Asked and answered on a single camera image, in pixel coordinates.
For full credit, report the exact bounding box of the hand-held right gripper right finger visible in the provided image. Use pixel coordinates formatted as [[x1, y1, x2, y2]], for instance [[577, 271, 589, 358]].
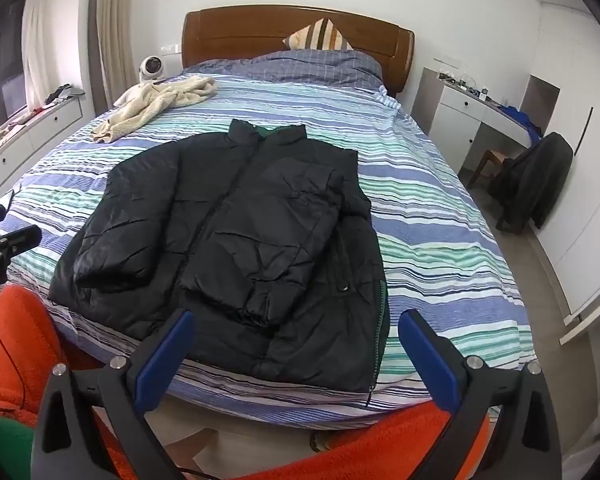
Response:
[[397, 308, 563, 480]]

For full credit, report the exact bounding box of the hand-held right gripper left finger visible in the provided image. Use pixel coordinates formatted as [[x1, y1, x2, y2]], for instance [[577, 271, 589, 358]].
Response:
[[30, 308, 196, 480]]

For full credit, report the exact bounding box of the black puffer jacket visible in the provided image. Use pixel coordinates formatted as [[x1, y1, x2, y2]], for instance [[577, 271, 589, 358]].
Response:
[[47, 119, 392, 406]]

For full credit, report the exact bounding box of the person's left forearm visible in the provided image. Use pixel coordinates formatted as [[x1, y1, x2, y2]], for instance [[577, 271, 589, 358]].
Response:
[[0, 415, 36, 480]]

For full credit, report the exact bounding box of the person's orange fleece clothing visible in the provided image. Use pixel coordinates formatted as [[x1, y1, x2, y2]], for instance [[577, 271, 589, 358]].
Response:
[[0, 285, 491, 480]]

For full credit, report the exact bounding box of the white window cabinet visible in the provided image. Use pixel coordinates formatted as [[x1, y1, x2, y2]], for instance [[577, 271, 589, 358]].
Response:
[[0, 92, 86, 201]]

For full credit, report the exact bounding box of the striped bed with wooden headboard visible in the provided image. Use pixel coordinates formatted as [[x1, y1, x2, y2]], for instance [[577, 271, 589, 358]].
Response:
[[2, 72, 538, 431]]

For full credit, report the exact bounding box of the dark item on cabinet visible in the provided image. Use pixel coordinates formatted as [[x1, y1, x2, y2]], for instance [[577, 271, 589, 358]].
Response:
[[47, 85, 86, 103]]

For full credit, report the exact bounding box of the white sheer curtain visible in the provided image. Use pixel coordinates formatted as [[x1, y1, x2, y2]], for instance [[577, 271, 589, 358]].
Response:
[[22, 0, 62, 106]]

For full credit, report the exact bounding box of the cream fleece garment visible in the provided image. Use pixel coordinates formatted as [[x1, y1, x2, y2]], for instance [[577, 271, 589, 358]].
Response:
[[90, 74, 218, 143]]

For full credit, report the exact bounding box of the wooden chair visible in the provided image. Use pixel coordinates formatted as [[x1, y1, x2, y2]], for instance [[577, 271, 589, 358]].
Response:
[[469, 149, 511, 188]]

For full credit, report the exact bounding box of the dark jacket on chair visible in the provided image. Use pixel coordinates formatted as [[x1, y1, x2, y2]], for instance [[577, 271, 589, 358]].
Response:
[[487, 131, 574, 233]]

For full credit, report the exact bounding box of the small white fan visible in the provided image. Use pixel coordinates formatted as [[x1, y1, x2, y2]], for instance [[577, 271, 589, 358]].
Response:
[[138, 55, 166, 82]]

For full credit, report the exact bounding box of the beige curtain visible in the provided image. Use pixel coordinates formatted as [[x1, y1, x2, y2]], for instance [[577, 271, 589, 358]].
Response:
[[94, 0, 132, 111]]

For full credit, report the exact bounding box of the white desk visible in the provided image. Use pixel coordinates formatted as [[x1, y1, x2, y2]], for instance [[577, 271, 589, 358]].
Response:
[[412, 67, 546, 176]]

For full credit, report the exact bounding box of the blue cloth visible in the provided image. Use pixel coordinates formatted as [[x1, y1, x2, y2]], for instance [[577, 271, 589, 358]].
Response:
[[497, 105, 546, 143]]

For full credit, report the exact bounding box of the small desk clutter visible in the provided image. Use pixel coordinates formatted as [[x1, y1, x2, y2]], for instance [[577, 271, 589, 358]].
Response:
[[439, 72, 491, 99]]

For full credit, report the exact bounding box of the wooden headboard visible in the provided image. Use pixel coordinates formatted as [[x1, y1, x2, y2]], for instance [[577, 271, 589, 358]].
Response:
[[181, 7, 416, 98]]

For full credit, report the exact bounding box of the blue checked duvet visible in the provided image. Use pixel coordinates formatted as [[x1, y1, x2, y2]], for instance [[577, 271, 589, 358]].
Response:
[[182, 49, 385, 92]]

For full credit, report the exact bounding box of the brown striped pillow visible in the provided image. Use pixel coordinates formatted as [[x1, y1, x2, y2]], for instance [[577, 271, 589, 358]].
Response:
[[283, 18, 355, 52]]

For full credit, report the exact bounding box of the thin black cable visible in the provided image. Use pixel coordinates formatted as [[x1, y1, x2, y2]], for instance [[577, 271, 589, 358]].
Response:
[[0, 292, 28, 413]]

